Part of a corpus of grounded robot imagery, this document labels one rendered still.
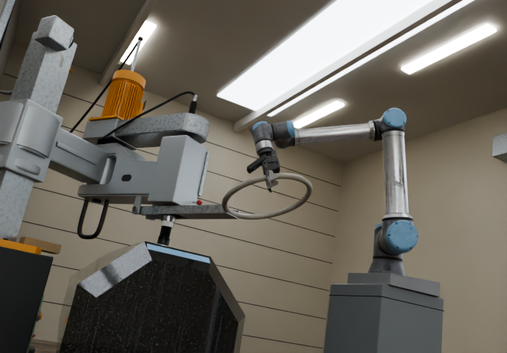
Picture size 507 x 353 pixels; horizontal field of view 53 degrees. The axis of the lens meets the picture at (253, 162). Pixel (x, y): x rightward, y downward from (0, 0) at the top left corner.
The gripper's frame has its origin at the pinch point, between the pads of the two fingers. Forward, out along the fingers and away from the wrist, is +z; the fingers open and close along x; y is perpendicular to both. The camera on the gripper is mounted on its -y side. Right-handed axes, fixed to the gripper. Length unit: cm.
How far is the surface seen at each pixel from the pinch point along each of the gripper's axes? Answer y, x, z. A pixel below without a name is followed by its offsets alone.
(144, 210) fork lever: -70, 57, -27
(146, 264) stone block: -62, 2, 27
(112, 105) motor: -88, 61, -114
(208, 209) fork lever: -31.6, 34.4, -10.6
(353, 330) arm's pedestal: 28, 30, 67
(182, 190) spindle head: -46, 44, -30
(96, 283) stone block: -84, -2, 33
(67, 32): -97, -2, -122
